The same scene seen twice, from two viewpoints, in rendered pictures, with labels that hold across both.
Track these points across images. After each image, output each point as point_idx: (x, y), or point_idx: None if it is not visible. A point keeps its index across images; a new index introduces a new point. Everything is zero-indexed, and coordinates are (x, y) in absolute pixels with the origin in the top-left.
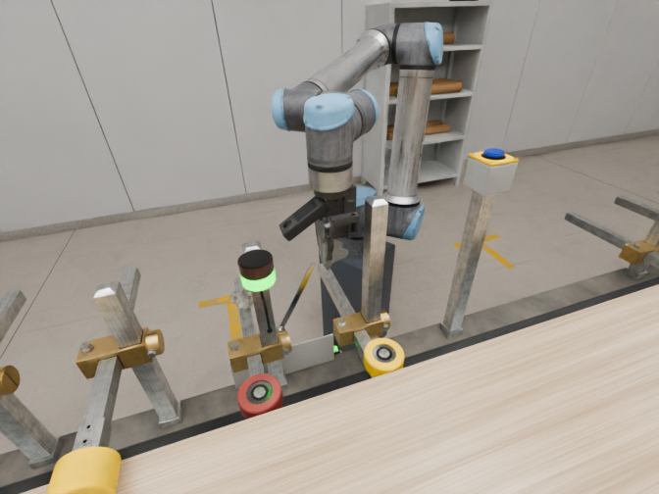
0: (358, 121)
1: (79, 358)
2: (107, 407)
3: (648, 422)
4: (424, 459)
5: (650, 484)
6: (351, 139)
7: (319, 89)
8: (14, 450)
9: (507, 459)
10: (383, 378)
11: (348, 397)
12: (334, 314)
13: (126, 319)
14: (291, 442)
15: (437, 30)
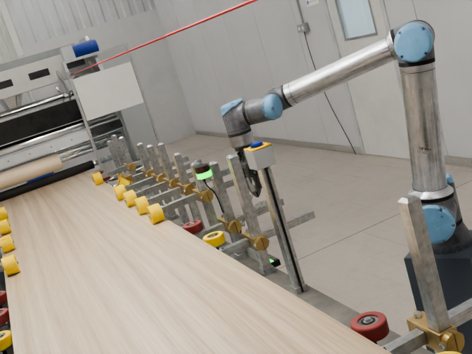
0: (239, 114)
1: (193, 189)
2: (176, 202)
3: (173, 291)
4: (162, 255)
5: (146, 291)
6: (232, 122)
7: (280, 90)
8: None
9: (160, 267)
10: (199, 240)
11: (189, 237)
12: None
13: (196, 178)
14: (171, 236)
15: (398, 34)
